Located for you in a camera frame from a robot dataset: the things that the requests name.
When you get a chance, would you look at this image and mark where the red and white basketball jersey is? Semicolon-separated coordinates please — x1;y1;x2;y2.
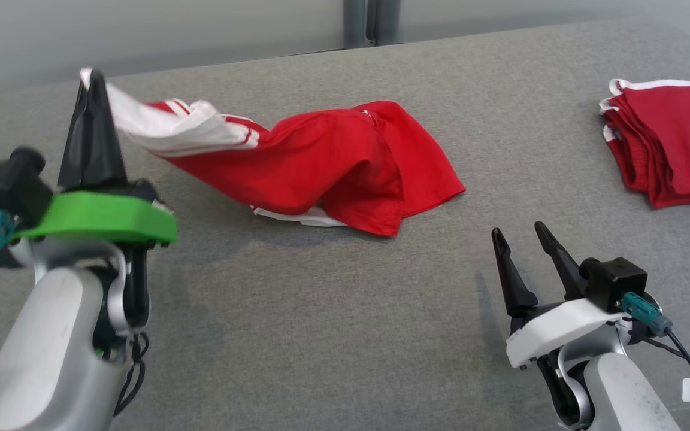
80;67;467;237

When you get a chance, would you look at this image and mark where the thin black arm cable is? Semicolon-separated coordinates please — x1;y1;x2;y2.
114;332;149;417

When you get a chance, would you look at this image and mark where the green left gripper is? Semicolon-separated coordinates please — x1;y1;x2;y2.
19;69;178;245

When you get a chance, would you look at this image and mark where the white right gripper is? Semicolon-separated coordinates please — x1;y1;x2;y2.
492;221;627;369

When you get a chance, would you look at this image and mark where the grey fabric sofa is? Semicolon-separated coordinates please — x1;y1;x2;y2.
0;18;690;431

